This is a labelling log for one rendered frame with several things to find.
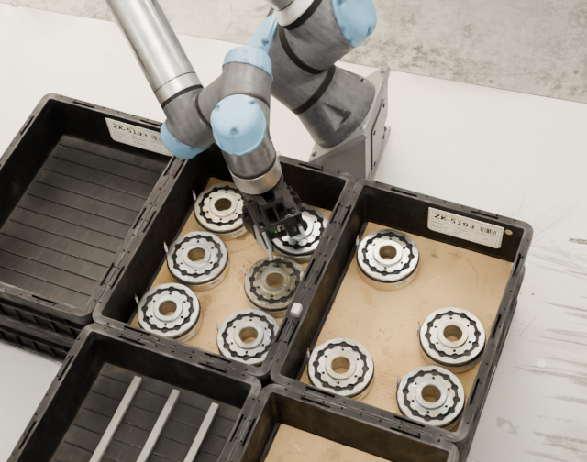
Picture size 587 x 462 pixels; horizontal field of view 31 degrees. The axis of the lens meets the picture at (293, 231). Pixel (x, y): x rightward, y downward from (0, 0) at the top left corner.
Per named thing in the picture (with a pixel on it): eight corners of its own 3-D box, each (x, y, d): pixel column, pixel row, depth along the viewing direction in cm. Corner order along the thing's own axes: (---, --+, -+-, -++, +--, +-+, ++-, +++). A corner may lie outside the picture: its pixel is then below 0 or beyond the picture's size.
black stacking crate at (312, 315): (359, 218, 186) (359, 179, 176) (526, 265, 178) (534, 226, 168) (273, 413, 165) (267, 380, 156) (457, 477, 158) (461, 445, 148)
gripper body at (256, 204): (266, 253, 169) (248, 210, 159) (247, 214, 174) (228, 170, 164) (309, 232, 169) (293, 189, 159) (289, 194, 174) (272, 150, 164)
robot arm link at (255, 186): (220, 153, 160) (269, 130, 161) (228, 170, 164) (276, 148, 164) (238, 188, 156) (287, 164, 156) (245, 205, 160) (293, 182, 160)
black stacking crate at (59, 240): (62, 134, 201) (47, 93, 192) (204, 173, 193) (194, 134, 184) (-50, 302, 181) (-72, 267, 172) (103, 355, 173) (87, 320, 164)
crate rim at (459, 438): (359, 184, 178) (358, 175, 176) (534, 233, 170) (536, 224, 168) (267, 387, 157) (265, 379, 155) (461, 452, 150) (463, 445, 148)
